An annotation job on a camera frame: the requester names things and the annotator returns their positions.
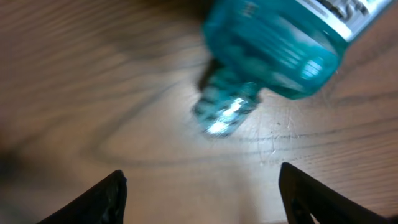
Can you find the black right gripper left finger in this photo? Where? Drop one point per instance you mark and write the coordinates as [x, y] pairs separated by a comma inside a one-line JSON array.
[[104, 203]]

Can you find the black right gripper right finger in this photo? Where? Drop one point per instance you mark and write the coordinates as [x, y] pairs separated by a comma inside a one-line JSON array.
[[307, 201]]

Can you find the blue liquid bottle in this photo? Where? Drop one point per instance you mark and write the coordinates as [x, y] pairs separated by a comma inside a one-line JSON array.
[[291, 47]]

